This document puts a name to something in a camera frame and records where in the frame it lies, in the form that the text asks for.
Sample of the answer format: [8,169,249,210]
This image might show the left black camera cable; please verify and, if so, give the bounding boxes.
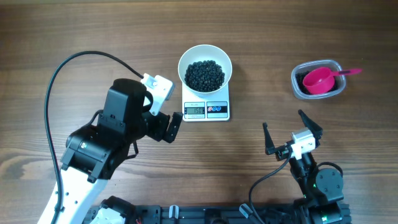
[44,50,146,224]

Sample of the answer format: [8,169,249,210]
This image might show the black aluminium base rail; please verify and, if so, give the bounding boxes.
[83,196,352,224]

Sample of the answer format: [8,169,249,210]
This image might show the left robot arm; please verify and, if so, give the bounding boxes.
[39,75,182,223]

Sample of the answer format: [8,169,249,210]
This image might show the clear plastic bean container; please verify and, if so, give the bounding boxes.
[291,59,346,100]

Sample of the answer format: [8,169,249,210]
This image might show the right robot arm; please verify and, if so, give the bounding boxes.
[262,110,352,224]

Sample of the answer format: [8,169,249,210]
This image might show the pink measuring scoop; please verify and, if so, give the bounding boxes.
[303,67,363,95]

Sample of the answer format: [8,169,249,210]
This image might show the black beans in bowl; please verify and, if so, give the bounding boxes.
[183,60,225,93]

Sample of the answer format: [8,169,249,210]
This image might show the white digital kitchen scale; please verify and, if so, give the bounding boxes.
[182,85,230,122]

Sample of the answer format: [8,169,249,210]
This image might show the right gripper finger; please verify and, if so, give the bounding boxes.
[262,123,276,155]
[298,110,323,140]

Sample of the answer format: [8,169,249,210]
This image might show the white round bowl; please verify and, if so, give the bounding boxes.
[178,44,233,96]

